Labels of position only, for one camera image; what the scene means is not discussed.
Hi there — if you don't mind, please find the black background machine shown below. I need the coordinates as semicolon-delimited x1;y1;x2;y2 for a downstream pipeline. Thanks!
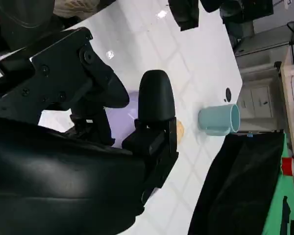
220;0;274;39

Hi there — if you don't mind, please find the green cloth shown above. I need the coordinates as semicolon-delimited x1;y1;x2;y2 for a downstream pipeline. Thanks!
266;133;294;235

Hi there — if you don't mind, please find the black glossy robot body shell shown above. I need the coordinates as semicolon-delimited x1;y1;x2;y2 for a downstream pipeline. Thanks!
0;0;56;53

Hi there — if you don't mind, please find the lilac plate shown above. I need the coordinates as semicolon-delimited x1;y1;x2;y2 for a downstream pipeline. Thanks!
104;90;141;149

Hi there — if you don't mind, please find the wooden shelf unit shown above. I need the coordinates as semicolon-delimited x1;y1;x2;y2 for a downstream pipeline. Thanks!
280;46;294;157

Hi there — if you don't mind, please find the gray drawer cabinet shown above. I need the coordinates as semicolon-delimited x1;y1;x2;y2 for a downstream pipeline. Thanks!
236;84;279;125

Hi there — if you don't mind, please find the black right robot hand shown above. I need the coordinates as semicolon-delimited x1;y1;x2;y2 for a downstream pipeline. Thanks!
0;26;179;235

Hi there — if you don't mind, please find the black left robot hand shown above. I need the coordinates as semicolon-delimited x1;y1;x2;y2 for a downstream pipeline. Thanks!
168;0;200;32

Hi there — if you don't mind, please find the red box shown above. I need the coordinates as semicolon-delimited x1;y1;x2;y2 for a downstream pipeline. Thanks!
281;157;294;176

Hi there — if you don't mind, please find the black backdrop cloth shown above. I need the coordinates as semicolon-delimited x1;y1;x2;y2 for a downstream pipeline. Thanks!
187;131;286;235

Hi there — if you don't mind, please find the beige woven object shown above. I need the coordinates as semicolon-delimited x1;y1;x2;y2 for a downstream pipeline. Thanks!
52;0;100;17

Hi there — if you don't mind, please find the pale green mug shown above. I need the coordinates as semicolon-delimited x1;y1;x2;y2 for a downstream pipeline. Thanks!
197;103;241;136

